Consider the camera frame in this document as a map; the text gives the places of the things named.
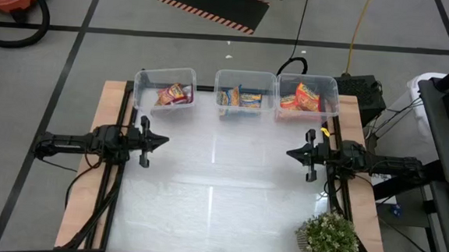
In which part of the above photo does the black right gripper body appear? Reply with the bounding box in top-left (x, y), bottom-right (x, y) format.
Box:
top-left (302, 128), bottom-right (331, 185)

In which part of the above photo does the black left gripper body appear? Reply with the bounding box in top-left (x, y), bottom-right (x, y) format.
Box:
top-left (126, 114), bottom-right (155, 169)

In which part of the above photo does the blue Maruchan ramen pack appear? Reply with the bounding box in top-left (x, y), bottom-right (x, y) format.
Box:
top-left (238, 91), bottom-right (264, 109)
top-left (216, 83), bottom-right (242, 109)

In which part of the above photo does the clear plastic bin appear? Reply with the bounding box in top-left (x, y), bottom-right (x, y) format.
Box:
top-left (212, 69), bottom-right (278, 120)
top-left (132, 64), bottom-right (199, 115)
top-left (274, 72), bottom-right (342, 124)

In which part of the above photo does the white paper sheet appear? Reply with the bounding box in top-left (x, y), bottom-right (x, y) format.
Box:
top-left (367, 169), bottom-right (401, 206)

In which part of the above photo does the black equipment box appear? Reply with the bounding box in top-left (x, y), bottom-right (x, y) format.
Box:
top-left (330, 72), bottom-right (389, 129)

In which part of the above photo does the small potted green plant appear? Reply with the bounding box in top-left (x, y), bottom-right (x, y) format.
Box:
top-left (293, 208), bottom-right (362, 252)

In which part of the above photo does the black cart beam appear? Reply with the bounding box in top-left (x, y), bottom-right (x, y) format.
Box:
top-left (371, 156), bottom-right (448, 206)

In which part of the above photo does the grey equipment cart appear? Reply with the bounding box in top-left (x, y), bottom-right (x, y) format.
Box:
top-left (408, 77), bottom-right (449, 252)

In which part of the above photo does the black hazard-striped floor mat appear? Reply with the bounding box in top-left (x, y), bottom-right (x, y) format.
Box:
top-left (127, 0), bottom-right (271, 37)

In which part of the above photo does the black aluminium table frame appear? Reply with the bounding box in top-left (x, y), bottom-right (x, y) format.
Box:
top-left (60, 76), bottom-right (398, 252)

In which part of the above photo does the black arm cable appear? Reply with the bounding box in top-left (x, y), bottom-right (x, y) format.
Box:
top-left (62, 147), bottom-right (107, 212)

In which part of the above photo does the black cable bundle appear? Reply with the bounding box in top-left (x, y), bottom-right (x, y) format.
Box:
top-left (363, 94), bottom-right (425, 145)

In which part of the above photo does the black floor cable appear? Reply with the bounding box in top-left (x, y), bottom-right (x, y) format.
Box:
top-left (276, 0), bottom-right (313, 79)

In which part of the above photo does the yellow floor cable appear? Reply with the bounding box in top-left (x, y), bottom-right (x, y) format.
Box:
top-left (344, 0), bottom-right (373, 77)

